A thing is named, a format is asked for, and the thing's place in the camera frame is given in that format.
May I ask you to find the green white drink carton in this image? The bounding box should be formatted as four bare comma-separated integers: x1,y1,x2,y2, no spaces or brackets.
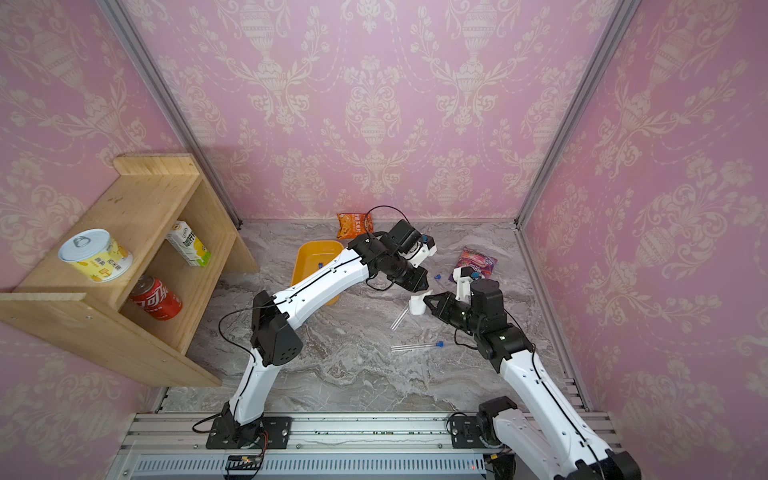
166,220,211,267

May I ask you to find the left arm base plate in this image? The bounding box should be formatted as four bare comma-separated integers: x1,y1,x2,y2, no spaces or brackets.
206,416,292,450

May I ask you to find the red cola can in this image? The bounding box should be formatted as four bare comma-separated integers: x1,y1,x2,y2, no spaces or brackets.
130,275,183,321

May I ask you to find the aluminium corner post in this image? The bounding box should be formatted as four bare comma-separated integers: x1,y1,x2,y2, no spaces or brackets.
96,0,243,230
515,0,641,231

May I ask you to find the aluminium corner post right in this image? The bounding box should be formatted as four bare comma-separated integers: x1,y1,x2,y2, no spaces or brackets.
515,0,641,231

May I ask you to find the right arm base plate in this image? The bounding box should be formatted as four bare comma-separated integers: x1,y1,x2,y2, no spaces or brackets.
446,412,498,449

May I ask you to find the orange snack bag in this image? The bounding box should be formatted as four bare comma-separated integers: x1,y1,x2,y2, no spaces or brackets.
337,212,374,240

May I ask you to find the aluminium corner post left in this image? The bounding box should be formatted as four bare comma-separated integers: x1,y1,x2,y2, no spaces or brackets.
96,0,243,230

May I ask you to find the purple candy bag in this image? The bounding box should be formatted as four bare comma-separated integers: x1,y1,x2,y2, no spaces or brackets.
455,246,498,278

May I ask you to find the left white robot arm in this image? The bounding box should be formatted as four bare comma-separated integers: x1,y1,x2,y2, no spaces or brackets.
206,219,437,450

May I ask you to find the yellow tin can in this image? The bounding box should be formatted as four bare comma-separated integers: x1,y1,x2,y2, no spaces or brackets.
58,229,133,284

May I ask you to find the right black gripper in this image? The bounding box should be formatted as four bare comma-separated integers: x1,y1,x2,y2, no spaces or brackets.
425,292,487,339

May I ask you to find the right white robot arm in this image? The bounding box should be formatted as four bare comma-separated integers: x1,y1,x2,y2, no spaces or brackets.
424,279,642,479

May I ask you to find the wooden shelf unit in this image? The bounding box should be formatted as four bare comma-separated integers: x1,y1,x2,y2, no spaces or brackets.
1,155,259,387

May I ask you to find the yellow plastic tray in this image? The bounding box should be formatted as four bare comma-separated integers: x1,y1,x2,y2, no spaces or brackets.
291,240,344,285

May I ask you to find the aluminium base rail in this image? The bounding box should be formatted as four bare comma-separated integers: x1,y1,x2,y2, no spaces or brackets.
107,411,631,480

